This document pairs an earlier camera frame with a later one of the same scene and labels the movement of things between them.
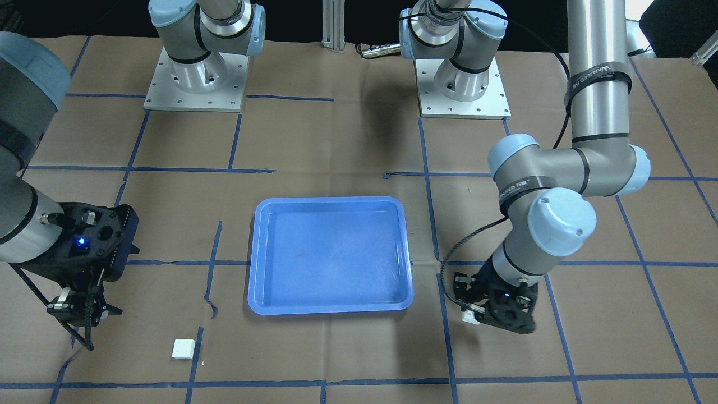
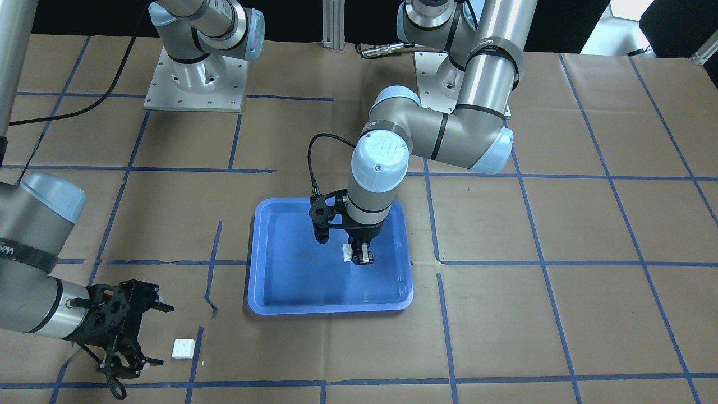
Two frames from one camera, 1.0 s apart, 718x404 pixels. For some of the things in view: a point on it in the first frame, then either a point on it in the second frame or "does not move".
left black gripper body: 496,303 to 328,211
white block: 183,348 does not move
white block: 469,316 to 346,250
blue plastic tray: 333,255 does not move
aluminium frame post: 333,24 does not move
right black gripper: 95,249 to 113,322
